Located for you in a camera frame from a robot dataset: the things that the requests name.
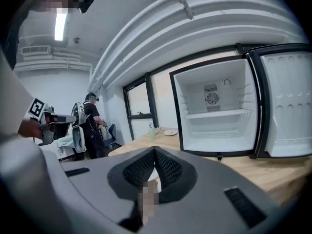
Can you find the white ceiling pipes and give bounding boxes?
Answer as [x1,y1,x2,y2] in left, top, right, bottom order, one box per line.
[89,0,303,90]

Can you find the white egg plate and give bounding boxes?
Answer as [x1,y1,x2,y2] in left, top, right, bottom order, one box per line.
[148,167,163,194]

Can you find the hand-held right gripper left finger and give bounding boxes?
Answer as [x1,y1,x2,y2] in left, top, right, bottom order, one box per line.
[107,146,157,202]

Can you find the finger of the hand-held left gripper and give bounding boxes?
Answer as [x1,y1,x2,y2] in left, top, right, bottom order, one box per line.
[56,115,77,124]

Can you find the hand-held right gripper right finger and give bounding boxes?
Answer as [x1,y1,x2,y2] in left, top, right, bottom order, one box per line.
[155,146,198,204]

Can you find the grey rounded shell device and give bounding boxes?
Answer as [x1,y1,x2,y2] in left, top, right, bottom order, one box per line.
[71,101,87,154]

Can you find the black mini fridge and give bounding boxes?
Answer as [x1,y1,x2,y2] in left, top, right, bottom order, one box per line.
[169,42,312,159]

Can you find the blue chair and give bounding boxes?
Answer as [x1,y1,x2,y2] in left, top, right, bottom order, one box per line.
[102,123,117,152]

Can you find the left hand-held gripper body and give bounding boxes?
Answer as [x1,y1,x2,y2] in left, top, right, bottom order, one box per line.
[26,97,59,146]

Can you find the white air vent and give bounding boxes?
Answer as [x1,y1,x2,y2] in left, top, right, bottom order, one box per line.
[21,45,51,55]

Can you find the ceiling strip light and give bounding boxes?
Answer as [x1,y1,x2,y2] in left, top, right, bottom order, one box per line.
[54,7,68,41]

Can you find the black-framed window with wide post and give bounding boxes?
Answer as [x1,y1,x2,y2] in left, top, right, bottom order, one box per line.
[122,72,160,141]

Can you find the black head camera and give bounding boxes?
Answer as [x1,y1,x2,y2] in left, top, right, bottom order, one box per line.
[78,0,95,14]

